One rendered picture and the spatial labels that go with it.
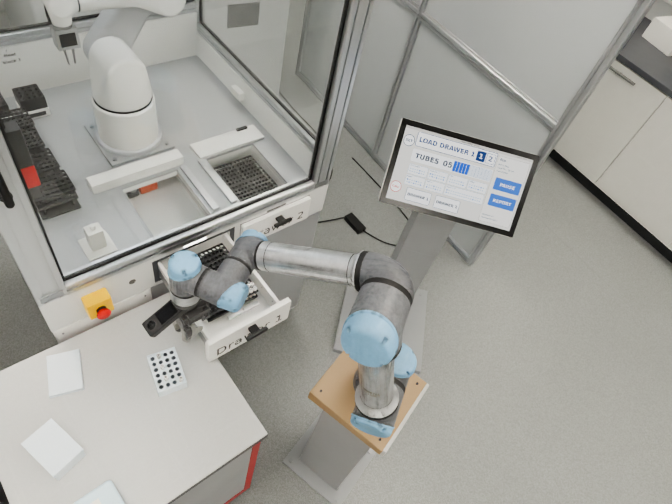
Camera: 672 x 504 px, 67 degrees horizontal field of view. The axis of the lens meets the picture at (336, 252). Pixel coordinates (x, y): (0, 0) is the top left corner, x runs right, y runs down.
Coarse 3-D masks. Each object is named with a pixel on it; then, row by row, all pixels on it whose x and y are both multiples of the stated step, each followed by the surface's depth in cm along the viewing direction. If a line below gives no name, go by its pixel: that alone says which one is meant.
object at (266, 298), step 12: (216, 240) 171; (228, 240) 170; (252, 276) 166; (168, 288) 160; (264, 288) 162; (252, 300) 165; (264, 300) 165; (276, 300) 160; (228, 312) 160; (252, 312) 162; (204, 324) 156; (216, 324) 157; (228, 324) 158; (204, 336) 149
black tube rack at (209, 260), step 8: (216, 248) 166; (224, 248) 168; (200, 256) 163; (208, 256) 167; (216, 256) 165; (224, 256) 165; (208, 264) 162; (216, 264) 163; (248, 280) 162; (256, 296) 162; (208, 304) 153; (224, 312) 156; (208, 320) 153
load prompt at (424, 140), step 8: (424, 136) 181; (432, 136) 181; (416, 144) 181; (424, 144) 181; (432, 144) 181; (440, 144) 181; (448, 144) 181; (456, 144) 181; (464, 144) 181; (440, 152) 182; (448, 152) 182; (456, 152) 182; (464, 152) 182; (472, 152) 182; (480, 152) 182; (488, 152) 182; (472, 160) 182; (480, 160) 182; (488, 160) 182
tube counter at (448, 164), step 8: (448, 160) 182; (456, 160) 182; (448, 168) 183; (456, 168) 183; (464, 168) 183; (472, 168) 183; (480, 168) 183; (472, 176) 183; (480, 176) 183; (488, 176) 183
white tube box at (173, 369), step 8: (160, 352) 152; (168, 352) 153; (176, 352) 153; (152, 360) 153; (160, 360) 151; (168, 360) 153; (176, 360) 152; (152, 368) 149; (160, 368) 150; (168, 368) 150; (176, 368) 151; (152, 376) 150; (160, 376) 148; (168, 376) 148; (176, 376) 149; (184, 376) 149; (160, 384) 146; (168, 384) 148; (176, 384) 147; (184, 384) 148; (160, 392) 145; (168, 392) 148
